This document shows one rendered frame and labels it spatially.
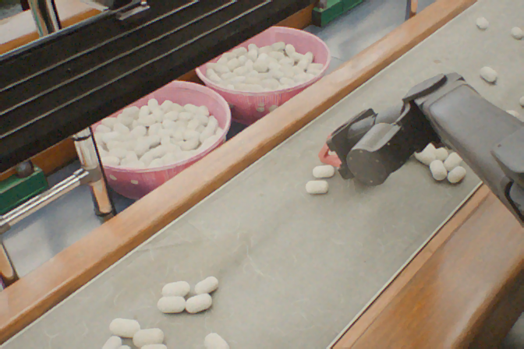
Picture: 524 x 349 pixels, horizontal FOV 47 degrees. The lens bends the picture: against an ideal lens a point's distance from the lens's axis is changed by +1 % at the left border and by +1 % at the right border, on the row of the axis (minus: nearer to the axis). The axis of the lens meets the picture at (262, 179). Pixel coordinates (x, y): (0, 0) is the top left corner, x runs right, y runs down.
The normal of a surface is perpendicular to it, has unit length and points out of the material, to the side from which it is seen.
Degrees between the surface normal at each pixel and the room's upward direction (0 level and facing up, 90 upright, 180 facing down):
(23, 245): 0
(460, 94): 33
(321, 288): 0
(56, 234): 0
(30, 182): 90
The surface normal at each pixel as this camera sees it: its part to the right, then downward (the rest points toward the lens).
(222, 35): 0.60, -0.07
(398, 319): -0.05, -0.77
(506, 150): -0.59, -0.78
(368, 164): -0.60, 0.59
